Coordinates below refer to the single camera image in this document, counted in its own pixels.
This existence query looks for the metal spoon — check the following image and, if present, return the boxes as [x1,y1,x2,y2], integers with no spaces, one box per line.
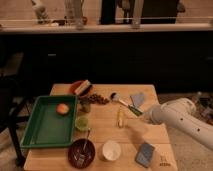
[78,128,92,166]

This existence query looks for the grey blue cloth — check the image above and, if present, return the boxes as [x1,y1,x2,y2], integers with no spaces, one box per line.
[131,92,145,108]

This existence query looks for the green handled brush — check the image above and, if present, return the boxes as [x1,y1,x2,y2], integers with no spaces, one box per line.
[110,93,143,116]

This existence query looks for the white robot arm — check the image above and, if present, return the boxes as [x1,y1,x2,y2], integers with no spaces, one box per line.
[145,98,213,150]

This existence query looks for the green plastic tray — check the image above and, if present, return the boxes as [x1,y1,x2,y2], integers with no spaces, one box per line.
[21,95,77,149]

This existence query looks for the blue grey sponge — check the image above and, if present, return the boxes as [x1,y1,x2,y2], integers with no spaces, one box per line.
[135,142,155,168]

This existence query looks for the sandwich toy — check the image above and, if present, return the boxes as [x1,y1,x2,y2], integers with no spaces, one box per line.
[74,80,91,95]

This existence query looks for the small green cup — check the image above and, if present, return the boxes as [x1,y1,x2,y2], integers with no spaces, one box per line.
[75,116,89,132]

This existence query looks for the bunch of brown grapes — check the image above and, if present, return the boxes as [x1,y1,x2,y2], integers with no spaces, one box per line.
[81,94,109,105]

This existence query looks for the dark brown bowl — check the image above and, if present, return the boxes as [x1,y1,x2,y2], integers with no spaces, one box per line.
[68,139,95,169]

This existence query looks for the orange pepper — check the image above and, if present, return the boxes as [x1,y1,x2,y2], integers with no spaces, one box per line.
[56,103,69,115]

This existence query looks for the white cup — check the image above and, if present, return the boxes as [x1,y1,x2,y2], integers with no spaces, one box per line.
[102,140,121,161]

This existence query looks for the long counter shelf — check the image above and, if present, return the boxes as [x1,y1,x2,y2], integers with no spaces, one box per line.
[0,20,213,34]

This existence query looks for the black chair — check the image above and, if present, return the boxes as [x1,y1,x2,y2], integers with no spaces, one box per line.
[0,76,29,167]

